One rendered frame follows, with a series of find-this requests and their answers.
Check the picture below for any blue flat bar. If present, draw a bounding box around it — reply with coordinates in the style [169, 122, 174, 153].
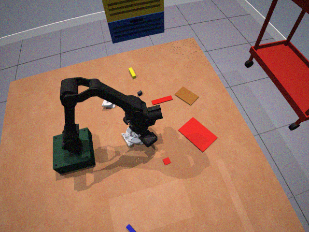
[126, 224, 136, 232]

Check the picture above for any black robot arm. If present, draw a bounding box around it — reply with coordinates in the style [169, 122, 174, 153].
[60, 77, 163, 155]

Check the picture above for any yellow rectangular block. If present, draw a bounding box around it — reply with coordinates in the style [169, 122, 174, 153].
[129, 67, 136, 79]

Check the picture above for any small red cube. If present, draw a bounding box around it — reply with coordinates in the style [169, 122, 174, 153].
[163, 157, 171, 165]

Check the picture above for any red flat rectangular plate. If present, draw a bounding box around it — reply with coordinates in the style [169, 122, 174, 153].
[178, 117, 217, 152]

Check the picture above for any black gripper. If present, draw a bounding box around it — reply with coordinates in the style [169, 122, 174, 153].
[123, 117, 157, 147]

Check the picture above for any brown flat rectangular plate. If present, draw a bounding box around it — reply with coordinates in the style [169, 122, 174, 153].
[175, 86, 199, 105]

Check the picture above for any red flat bar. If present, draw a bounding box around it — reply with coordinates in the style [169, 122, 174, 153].
[152, 95, 173, 105]

